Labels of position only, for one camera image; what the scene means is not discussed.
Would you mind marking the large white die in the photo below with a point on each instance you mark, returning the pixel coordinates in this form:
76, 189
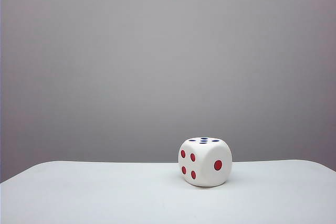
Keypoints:
203, 155

